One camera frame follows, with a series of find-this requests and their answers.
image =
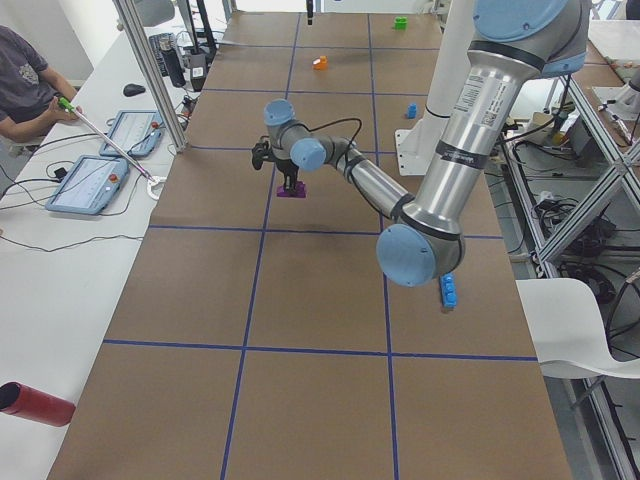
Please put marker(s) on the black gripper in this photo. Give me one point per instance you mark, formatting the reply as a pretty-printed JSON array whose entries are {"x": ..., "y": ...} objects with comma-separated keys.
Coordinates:
[{"x": 288, "y": 168}]

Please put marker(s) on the purple trapezoid block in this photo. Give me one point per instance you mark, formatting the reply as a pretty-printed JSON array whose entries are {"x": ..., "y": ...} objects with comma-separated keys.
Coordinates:
[{"x": 297, "y": 191}]

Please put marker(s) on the orange trapezoid block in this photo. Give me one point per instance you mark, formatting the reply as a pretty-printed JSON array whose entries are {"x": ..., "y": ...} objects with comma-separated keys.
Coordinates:
[{"x": 321, "y": 63}]

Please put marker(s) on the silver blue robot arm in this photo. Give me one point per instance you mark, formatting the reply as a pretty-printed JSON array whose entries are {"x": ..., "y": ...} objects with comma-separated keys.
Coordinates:
[{"x": 511, "y": 43}]

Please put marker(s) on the small blue toy brick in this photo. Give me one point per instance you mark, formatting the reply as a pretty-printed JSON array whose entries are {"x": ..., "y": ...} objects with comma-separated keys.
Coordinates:
[{"x": 411, "y": 111}]

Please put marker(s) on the far blue teach pendant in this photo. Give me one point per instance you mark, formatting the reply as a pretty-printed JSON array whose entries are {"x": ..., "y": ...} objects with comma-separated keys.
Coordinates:
[{"x": 136, "y": 131}]

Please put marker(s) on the blue teach pendant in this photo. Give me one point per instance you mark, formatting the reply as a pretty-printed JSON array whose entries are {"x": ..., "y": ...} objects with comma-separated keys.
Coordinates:
[
  {"x": 136, "y": 131},
  {"x": 89, "y": 186}
]

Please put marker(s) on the black computer mouse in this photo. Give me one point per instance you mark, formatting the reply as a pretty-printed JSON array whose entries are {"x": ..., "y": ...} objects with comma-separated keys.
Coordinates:
[{"x": 131, "y": 89}]

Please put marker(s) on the long blue toy brick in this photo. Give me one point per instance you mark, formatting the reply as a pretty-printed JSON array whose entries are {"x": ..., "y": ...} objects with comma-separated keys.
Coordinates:
[{"x": 448, "y": 291}]

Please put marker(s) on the green toy brick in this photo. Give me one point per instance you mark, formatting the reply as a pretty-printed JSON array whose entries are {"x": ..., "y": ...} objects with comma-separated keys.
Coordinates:
[{"x": 400, "y": 22}]

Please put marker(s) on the near blue teach pendant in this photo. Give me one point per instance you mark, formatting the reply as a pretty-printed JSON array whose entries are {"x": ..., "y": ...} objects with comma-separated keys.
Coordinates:
[{"x": 89, "y": 186}]

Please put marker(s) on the long reach grabber stick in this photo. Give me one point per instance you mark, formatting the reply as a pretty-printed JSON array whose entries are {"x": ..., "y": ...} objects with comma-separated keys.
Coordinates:
[{"x": 153, "y": 182}]

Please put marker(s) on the seated person grey shirt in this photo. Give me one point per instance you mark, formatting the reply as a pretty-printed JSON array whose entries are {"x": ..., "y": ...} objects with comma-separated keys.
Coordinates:
[{"x": 30, "y": 91}]

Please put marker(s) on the white plastic chair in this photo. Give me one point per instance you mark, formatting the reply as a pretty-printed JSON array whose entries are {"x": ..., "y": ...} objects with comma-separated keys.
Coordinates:
[{"x": 567, "y": 331}]

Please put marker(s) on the red cylinder tube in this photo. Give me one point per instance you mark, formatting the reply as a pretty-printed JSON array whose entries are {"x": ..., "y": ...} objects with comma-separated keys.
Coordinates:
[{"x": 28, "y": 403}]

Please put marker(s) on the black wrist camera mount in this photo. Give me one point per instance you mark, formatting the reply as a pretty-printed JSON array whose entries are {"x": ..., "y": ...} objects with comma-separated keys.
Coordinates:
[{"x": 261, "y": 153}]

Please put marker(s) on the aluminium frame post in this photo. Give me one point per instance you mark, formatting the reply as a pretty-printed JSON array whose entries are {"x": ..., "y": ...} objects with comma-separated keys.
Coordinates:
[{"x": 133, "y": 26}]

